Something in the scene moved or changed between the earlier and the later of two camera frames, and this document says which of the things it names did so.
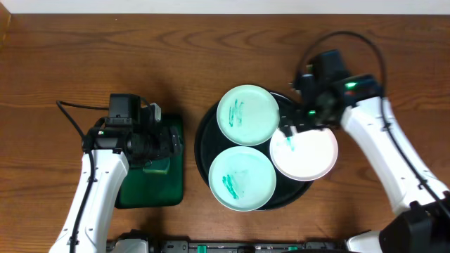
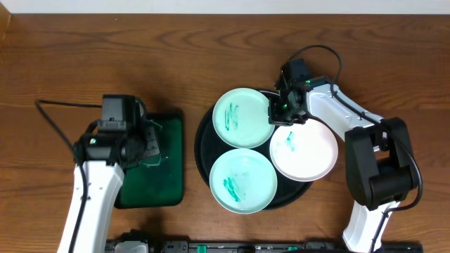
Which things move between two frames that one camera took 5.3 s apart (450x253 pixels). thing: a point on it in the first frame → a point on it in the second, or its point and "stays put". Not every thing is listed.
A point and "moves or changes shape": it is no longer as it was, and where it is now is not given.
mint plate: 242,178 stays put
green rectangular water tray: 140,190 stays put
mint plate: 247,115 moves or changes shape
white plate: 307,155 stays put
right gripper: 287,118 → 275,117
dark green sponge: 159,165 moves or changes shape
